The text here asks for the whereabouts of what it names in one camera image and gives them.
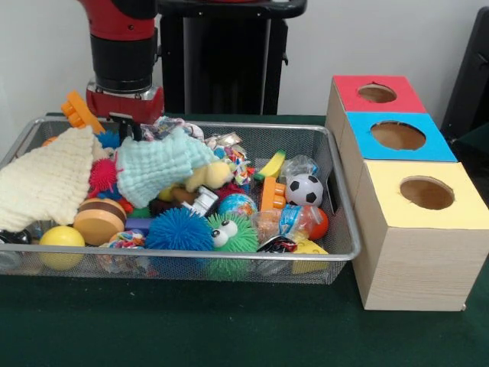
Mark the yellow plush toy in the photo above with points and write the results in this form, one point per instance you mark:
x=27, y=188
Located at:
x=214, y=174

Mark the light blue muslin cloth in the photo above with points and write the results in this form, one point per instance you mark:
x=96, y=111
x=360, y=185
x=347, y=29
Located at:
x=153, y=168

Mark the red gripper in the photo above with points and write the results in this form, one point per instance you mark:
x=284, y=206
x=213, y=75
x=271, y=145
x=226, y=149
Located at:
x=126, y=109

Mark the tan brown toy hamburger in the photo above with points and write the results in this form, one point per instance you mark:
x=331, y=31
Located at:
x=97, y=225

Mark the wooden box with three holes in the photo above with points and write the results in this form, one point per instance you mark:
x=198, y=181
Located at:
x=420, y=267

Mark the blue spiky ball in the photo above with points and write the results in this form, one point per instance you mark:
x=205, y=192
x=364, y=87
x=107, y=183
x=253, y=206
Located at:
x=179, y=229

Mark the orange plastic toy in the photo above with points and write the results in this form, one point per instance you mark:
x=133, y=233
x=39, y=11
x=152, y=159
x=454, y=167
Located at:
x=76, y=109

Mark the yellow ball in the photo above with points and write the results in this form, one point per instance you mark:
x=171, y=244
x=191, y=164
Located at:
x=61, y=237

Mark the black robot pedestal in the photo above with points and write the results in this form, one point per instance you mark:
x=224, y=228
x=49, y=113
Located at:
x=229, y=57

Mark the cream muslin cloth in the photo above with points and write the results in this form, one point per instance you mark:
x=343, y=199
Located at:
x=46, y=179

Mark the black stand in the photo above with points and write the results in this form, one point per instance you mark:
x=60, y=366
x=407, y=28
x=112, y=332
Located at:
x=471, y=69

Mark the dark green side tablecloth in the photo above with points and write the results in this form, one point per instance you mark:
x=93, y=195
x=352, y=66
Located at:
x=475, y=138

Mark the crumpled colourful print cloth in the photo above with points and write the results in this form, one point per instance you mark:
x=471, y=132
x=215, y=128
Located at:
x=168, y=128

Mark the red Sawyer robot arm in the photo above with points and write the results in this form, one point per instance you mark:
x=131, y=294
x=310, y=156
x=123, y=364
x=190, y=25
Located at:
x=122, y=57

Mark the pink blue fuzzy caterpillar toy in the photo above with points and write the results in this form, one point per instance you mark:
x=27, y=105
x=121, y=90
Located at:
x=102, y=174

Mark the black white soccer ball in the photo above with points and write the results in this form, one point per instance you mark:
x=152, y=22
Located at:
x=303, y=191

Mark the green spiky toy with eyes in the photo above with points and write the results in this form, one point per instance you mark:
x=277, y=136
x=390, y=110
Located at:
x=244, y=235

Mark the yellow banana toy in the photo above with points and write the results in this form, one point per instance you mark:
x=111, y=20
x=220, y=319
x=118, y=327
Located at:
x=271, y=164

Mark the small orange toy brick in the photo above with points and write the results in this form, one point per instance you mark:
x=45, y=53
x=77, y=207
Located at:
x=269, y=195

